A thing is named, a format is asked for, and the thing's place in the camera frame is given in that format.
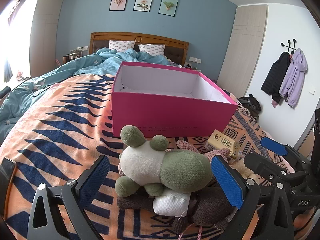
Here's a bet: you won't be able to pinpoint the pile of dark clothes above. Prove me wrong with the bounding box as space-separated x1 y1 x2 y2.
237 94 262 119

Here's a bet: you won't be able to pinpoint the pink flower framed picture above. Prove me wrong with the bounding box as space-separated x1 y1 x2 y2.
109 0 129 11

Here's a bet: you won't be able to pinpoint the black wall coat hook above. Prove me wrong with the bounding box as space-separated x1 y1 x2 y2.
280 39 298 55

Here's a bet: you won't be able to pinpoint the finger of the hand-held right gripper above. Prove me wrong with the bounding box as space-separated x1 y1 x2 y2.
244 152 310 188
260 136 311 167

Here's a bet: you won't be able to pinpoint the yellow tissue pack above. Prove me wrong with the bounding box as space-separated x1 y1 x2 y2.
204 129 242 159

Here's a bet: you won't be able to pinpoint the light blue duvet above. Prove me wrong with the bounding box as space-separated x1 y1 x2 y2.
0 47 173 140

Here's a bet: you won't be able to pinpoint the wooden bed headboard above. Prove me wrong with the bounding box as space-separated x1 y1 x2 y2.
89 32 189 67

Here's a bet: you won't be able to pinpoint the beige wardrobe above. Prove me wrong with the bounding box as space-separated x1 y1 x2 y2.
217 4 268 98

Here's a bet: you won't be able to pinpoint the cluttered bedside items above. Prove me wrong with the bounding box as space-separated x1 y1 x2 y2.
62 50 83 64

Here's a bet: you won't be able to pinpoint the cream plush toy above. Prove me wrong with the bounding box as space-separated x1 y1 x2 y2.
232 159 260 180

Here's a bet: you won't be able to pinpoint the wooden door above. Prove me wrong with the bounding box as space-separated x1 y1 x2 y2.
295 110 317 150

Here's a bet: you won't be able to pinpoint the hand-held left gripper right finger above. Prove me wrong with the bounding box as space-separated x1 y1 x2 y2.
211 155 294 240

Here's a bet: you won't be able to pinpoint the brown plush toy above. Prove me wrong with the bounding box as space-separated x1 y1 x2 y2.
117 186 237 233

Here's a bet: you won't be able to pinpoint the black puffer jacket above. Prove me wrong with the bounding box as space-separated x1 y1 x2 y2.
261 52 291 104

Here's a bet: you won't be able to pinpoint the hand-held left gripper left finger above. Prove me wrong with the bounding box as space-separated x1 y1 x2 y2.
27 155 110 240

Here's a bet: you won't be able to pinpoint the spotted white pillow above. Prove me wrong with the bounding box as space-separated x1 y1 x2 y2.
138 44 166 55
109 40 135 51

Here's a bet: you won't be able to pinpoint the orange patterned blanket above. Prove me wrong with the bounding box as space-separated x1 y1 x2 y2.
0 74 300 240

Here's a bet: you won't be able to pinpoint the white flower framed picture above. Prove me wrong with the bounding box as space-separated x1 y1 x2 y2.
133 0 154 12

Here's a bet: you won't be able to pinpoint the green and white plush toy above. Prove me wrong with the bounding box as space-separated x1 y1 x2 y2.
115 125 213 197

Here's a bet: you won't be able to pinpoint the green leaf framed picture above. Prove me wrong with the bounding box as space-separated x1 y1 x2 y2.
158 0 178 16

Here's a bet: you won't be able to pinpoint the purple hooded jacket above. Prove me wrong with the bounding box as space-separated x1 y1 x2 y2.
279 48 308 108

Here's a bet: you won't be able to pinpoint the pink cardboard box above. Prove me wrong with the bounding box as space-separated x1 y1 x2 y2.
111 61 238 138

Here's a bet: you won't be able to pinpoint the smartphone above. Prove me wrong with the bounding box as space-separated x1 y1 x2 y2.
0 157 17 212

